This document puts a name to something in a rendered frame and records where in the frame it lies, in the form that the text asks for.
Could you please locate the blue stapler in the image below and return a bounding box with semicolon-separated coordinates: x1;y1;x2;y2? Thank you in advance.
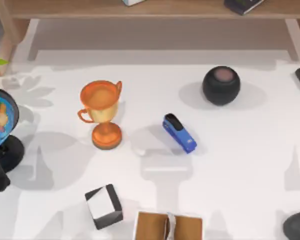
162;112;198;155

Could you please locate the orange gold trophy cup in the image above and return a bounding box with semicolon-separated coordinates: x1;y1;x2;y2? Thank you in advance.
77;79;123;151

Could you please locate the black round speaker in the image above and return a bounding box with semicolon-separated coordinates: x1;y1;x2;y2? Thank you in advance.
202;65;241;107

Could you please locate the black and white box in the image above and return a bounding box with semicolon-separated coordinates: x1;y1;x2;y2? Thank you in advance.
84;183;124;230

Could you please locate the brown open book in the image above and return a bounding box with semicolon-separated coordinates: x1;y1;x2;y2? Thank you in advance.
133;210;204;240

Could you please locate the wooden open shelf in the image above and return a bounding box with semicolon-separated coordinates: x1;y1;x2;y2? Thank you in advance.
0;0;300;77

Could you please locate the white box on shelf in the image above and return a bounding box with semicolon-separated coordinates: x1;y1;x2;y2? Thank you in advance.
122;0;148;7

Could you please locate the dark book on shelf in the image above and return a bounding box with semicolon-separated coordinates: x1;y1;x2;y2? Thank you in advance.
223;0;265;16

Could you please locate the blue globe on black stand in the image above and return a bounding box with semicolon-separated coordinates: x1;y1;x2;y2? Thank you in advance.
0;85;25;174

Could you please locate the dark grey round object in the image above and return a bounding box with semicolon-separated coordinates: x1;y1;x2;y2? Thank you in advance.
282;210;300;240

